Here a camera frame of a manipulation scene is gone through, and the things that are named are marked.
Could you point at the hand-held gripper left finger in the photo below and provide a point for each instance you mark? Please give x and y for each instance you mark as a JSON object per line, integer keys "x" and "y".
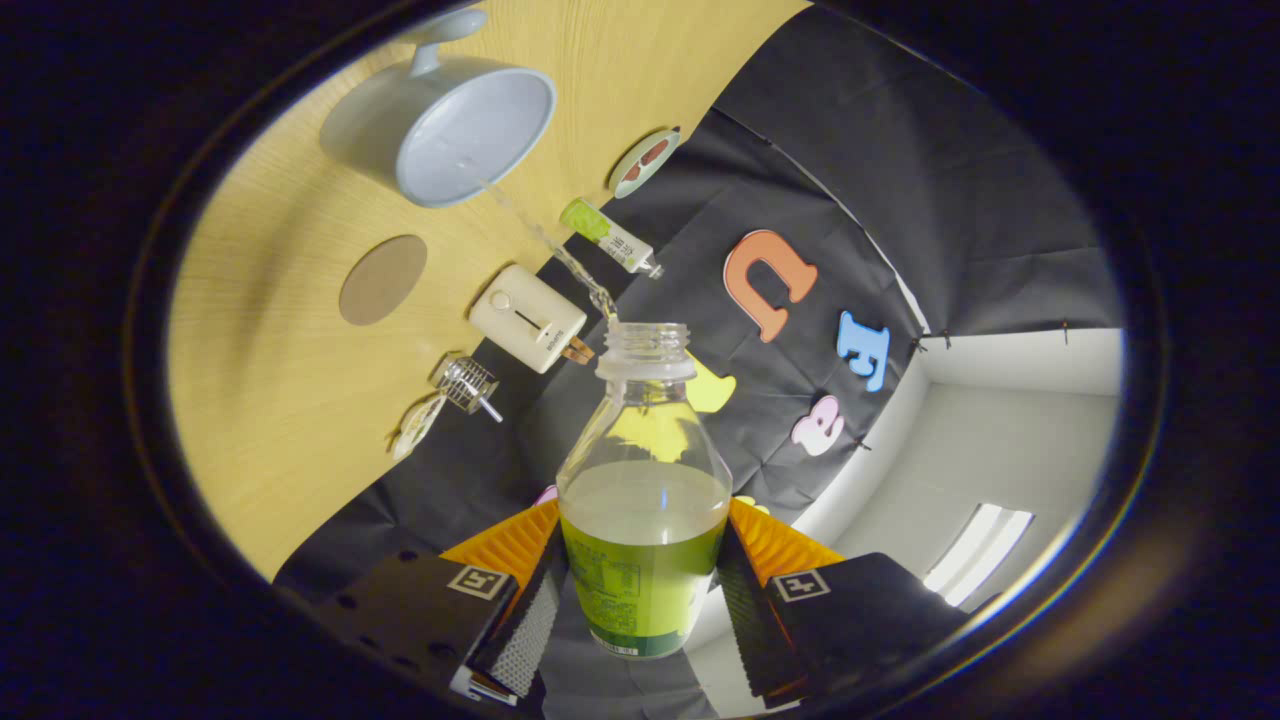
{"x": 530, "y": 630}

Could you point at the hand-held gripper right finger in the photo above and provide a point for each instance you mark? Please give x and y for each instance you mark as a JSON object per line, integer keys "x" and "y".
{"x": 750, "y": 630}

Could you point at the clear juice bottle green label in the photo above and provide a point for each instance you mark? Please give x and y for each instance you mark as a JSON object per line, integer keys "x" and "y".
{"x": 645, "y": 580}

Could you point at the brown round coaster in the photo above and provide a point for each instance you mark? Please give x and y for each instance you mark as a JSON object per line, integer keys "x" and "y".
{"x": 383, "y": 280}

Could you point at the white cup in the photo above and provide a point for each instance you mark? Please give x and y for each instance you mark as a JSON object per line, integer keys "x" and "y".
{"x": 380, "y": 130}

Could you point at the small white green bottle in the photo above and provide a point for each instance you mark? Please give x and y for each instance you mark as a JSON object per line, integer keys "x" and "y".
{"x": 610, "y": 236}

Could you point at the purple pen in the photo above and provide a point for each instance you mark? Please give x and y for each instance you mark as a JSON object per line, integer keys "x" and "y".
{"x": 490, "y": 409}

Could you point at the white divided tray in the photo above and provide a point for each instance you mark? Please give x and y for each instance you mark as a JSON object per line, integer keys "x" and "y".
{"x": 415, "y": 430}

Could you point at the ceiling light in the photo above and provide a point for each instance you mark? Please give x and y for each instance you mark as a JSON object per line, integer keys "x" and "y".
{"x": 975, "y": 555}

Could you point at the metal mesh holder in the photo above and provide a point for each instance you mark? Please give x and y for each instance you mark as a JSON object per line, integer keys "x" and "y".
{"x": 465, "y": 383}

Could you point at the brown toast slice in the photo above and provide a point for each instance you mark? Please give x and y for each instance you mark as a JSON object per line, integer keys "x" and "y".
{"x": 578, "y": 351}

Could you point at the white toaster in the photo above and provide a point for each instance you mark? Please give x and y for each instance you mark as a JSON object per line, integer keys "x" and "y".
{"x": 520, "y": 315}

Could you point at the wooden table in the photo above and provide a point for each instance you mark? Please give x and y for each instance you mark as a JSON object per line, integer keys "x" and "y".
{"x": 280, "y": 400}

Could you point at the pale green plate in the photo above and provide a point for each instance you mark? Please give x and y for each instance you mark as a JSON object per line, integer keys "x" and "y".
{"x": 622, "y": 189}

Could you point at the brown food piece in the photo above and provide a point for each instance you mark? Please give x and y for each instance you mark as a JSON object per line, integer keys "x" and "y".
{"x": 632, "y": 178}
{"x": 655, "y": 152}

